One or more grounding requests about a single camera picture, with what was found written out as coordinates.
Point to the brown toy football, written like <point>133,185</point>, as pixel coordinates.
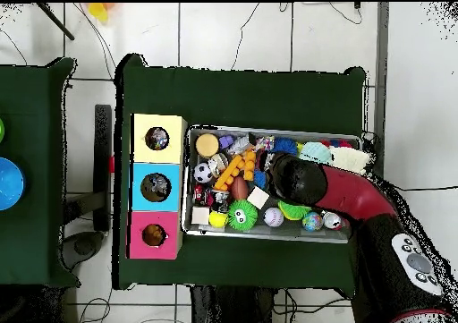
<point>240,188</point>

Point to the grey metal beam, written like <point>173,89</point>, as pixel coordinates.
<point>379,87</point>

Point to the green cloth side table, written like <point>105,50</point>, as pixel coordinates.
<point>43,173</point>

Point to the small wooden cube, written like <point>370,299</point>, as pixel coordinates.
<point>257,197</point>
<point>201,215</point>

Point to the blue spiky ball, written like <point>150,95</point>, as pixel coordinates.
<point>285,145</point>

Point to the multicolour cartoon print cloth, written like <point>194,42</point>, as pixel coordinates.
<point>157,138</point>

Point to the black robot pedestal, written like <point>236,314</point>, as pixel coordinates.
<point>229,309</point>

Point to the white toy baseball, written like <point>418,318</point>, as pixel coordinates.
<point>273,217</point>

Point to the blue round disc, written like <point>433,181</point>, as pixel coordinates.
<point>8,183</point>

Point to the black white toy soccer ball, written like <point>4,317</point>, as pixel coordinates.
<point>203,173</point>

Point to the yellow floor object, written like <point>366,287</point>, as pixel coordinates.
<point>99,11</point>

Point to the yellow rubber duck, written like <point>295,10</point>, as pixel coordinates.
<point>154,235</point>

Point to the shallow clear mesh bin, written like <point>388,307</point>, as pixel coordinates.
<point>197,230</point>

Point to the black rod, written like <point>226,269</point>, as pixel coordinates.
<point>56,21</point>

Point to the black chair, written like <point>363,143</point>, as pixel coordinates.
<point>104,194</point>

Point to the mint green cloth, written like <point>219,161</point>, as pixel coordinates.
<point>315,152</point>

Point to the orange plastic toy brick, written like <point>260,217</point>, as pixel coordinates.
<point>235,170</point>

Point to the cream yellow cloth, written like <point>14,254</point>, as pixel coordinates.
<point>351,158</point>

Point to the yellow ball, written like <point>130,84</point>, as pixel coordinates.
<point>218,219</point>

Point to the globe print ball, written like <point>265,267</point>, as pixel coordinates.
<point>312,221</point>

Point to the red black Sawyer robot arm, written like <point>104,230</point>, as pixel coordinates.
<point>336,190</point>

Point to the large light green spiky ball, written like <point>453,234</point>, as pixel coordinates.
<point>292,211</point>

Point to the peach orange ball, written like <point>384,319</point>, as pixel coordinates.
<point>207,145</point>

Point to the wooden box with three holes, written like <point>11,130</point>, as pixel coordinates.
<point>143,165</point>

